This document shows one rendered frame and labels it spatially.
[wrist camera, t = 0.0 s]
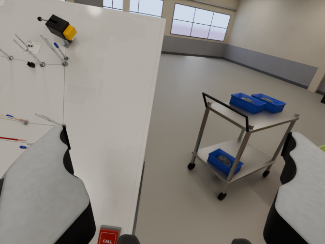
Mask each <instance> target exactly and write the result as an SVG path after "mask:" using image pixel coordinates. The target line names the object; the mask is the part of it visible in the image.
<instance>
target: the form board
mask: <svg viewBox="0 0 325 244"><path fill-rule="evenodd" d="M52 14H54V15H56V16H58V17H60V18H62V19H64V20H66V21H68V22H69V23H70V25H71V26H73V27H74V28H75V30H76V31H77V33H76V35H75V36H74V38H75V39H74V40H73V42H72V43H71V44H70V46H69V47H68V48H66V47H64V46H62V43H63V42H64V41H63V40H62V38H60V37H58V36H56V35H54V34H52V33H51V32H50V30H49V29H48V28H47V26H46V25H45V23H46V22H47V21H38V19H37V17H39V16H40V17H41V18H42V19H46V20H48V19H49V18H50V17H51V16H52ZM165 25H166V19H164V18H159V17H153V16H148V15H140V14H135V13H129V12H124V11H118V10H112V9H107V8H101V7H96V6H90V5H84V4H79V3H74V2H68V1H62V0H6V1H5V4H4V6H3V7H0V49H2V50H3V51H4V52H5V53H7V54H8V55H9V56H13V58H14V59H13V60H9V57H8V56H6V55H5V54H4V53H3V52H1V51H0V114H1V115H5V116H6V115H7V114H9V115H11V116H13V117H15V118H18V119H24V120H27V121H29V124H28V125H24V123H23V122H21V121H18V120H15V119H11V118H8V117H5V116H1V115H0V137H7V138H15V139H23V140H26V141H18V140H10V139H2V138H0V179H1V177H2V176H3V175H4V173H5V172H6V170H7V169H8V168H9V167H10V165H11V164H12V163H13V162H14V161H15V160H16V159H17V158H18V157H19V156H20V155H21V154H22V153H23V152H24V151H25V150H26V149H21V148H20V146H21V145H22V146H26V147H30V145H27V143H29V144H33V143H35V142H36V141H37V140H38V139H40V138H41V137H42V136H43V135H44V134H46V133H47V132H48V131H49V130H50V129H52V128H53V127H54V126H57V125H56V124H54V123H52V122H49V121H48V120H45V119H43V118H40V117H38V116H36V115H35V114H38V115H40V116H41V115H44V116H46V117H48V118H50V119H52V120H53V121H55V122H57V123H59V124H65V125H66V131H67V135H68V139H69V143H70V147H71V149H70V150H69V153H70V157H71V161H72V165H73V169H74V175H75V176H77V177H78V178H80V179H81V180H82V181H83V183H84V184H85V188H86V190H87V193H88V195H89V198H90V202H91V207H92V212H93V216H94V221H95V225H96V232H95V235H94V237H93V238H92V240H91V241H90V243H89V244H97V242H98V238H99V233H100V228H101V225H107V226H114V227H121V233H120V236H121V235H123V234H131V235H132V232H133V224H134V218H135V212H136V206H137V200H138V194H139V187H140V182H141V175H142V169H143V163H144V157H145V151H146V145H147V139H148V131H149V124H150V118H151V112H152V106H153V100H154V94H155V88H156V82H157V76H158V69H159V64H160V57H161V51H162V45H163V37H164V31H165ZM15 34H16V35H17V36H18V37H19V38H20V39H21V40H22V41H23V42H24V43H25V44H26V43H27V40H32V41H37V42H42V45H41V48H40V51H39V54H38V55H34V56H36V57H37V58H38V59H39V60H40V61H41V62H44V63H45V67H41V66H40V63H39V62H38V61H37V60H36V59H35V58H34V57H33V56H32V55H31V54H28V53H23V51H24V50H23V49H22V48H21V47H20V46H19V45H18V44H16V43H15V42H14V41H13V39H14V40H16V41H17V42H18V43H19V44H20V45H21V46H22V47H23V48H25V45H24V44H23V43H22V42H21V41H20V40H19V39H18V38H17V37H16V36H15ZM40 35H42V36H43V37H44V39H45V38H47V40H48V41H49V42H50V43H51V45H52V46H53V47H54V49H55V50H56V52H57V53H58V54H59V55H60V57H61V58H62V59H63V61H65V60H64V56H63V55H62V54H61V52H60V51H59V50H58V49H57V48H56V47H55V45H54V43H57V45H58V46H59V48H60V50H61V51H62V53H63V54H64V55H65V56H66V57H68V58H69V59H68V60H67V61H66V62H67V63H68V65H67V66H65V67H64V66H63V65H62V63H63V62H62V61H61V60H60V59H59V57H58V56H57V55H56V54H55V52H54V51H53V50H52V49H51V48H50V47H49V46H48V45H47V43H46V42H45V41H44V40H43V38H42V37H41V36H40ZM48 44H49V43H48ZM28 62H30V63H31V62H33V63H34V64H35V67H34V68H32V67H29V66H28V65H27V63H28Z"/></svg>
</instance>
